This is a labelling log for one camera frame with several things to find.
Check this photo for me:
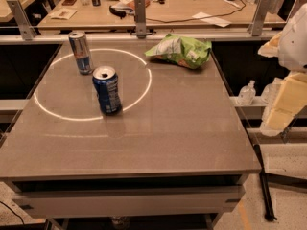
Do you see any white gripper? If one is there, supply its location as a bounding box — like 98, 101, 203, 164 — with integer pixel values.
258, 4, 307, 136

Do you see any green rice chip bag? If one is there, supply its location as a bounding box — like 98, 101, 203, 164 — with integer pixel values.
145, 34, 212, 70

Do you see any clear plastic bottle right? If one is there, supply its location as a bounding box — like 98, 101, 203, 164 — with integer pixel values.
261, 78, 282, 104

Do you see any clear plastic bottle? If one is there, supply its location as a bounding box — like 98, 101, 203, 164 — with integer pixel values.
261, 78, 282, 104
237, 80, 256, 105

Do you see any clear plastic bottle left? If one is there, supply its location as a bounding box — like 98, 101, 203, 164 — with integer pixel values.
237, 80, 256, 105

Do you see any white paper sheet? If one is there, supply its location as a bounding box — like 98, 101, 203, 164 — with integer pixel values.
193, 12, 231, 28

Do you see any black pole on floor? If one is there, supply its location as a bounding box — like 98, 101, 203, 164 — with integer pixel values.
253, 144, 277, 222

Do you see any white drawer front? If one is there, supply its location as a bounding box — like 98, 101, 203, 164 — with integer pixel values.
13, 186, 245, 219

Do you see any dark blue soda can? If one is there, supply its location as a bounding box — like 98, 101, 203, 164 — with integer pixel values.
92, 66, 122, 115

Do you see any silver blue energy drink can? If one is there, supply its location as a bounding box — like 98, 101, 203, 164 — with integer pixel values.
68, 32, 92, 75

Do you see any paper card on desk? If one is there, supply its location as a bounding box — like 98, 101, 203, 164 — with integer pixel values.
50, 8, 77, 20

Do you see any brown wallet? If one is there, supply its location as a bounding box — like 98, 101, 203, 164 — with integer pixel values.
62, 0, 77, 6

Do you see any right metal bracket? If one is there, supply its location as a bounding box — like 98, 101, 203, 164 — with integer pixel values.
248, 0, 271, 36

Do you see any metal bracket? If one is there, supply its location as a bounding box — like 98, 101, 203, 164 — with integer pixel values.
248, 0, 271, 36
7, 0, 36, 40
134, 0, 150, 39

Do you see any black cable on desk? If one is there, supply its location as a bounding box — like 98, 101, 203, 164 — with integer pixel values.
146, 0, 248, 24

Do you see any middle metal bracket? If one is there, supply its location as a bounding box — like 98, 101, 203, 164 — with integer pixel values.
134, 0, 150, 39

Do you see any left metal bracket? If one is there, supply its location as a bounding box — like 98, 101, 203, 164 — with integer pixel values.
7, 0, 36, 40

